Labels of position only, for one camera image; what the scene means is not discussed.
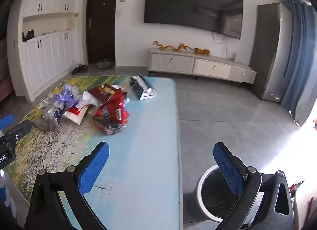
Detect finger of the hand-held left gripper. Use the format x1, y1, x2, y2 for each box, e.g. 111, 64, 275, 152
0, 114, 14, 131
6, 120, 32, 141

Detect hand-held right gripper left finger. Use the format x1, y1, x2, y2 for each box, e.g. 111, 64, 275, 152
24, 141, 110, 230

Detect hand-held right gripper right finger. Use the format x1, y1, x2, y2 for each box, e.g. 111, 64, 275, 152
213, 142, 295, 230

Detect clear plastic bag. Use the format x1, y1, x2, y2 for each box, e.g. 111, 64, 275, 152
32, 94, 65, 131

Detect white trash bin black liner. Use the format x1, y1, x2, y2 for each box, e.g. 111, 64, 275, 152
197, 165, 248, 223

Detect red silver wrapper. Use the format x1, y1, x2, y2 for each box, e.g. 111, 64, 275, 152
92, 120, 128, 135

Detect purple ribbon wrapping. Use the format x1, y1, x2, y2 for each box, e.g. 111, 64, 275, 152
53, 84, 81, 108

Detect red white plastic bag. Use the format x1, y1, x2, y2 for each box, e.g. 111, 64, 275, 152
62, 105, 87, 125

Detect large red snack wrapper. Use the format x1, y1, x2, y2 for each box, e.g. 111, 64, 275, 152
93, 89, 130, 125

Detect dark red snack packet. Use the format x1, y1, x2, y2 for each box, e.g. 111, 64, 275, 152
88, 83, 117, 103

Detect blue white milk carton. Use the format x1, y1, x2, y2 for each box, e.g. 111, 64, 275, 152
129, 75, 157, 101

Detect person's left hand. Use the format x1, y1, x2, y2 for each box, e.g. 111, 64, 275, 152
0, 172, 15, 218

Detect landscape printed table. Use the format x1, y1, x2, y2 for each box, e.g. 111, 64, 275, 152
5, 75, 183, 230

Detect white panelled cabinet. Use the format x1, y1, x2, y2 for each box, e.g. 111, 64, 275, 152
18, 0, 86, 102

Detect black handbag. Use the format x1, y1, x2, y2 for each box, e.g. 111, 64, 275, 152
22, 29, 35, 42

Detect white television cabinet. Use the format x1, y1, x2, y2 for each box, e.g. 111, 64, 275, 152
148, 47, 257, 89

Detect grey standing air conditioner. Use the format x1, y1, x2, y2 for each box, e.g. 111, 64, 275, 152
249, 3, 294, 102

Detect blue curtain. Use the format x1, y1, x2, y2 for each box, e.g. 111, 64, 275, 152
280, 0, 315, 126

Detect golden dragon figurine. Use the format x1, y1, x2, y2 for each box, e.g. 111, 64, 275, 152
173, 43, 194, 52
152, 41, 176, 52

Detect dark brown door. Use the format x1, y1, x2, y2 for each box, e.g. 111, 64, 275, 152
86, 0, 119, 64

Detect black television cable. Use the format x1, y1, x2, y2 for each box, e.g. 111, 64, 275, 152
212, 32, 229, 60

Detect wall mounted black television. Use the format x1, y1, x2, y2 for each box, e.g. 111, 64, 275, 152
144, 0, 244, 40

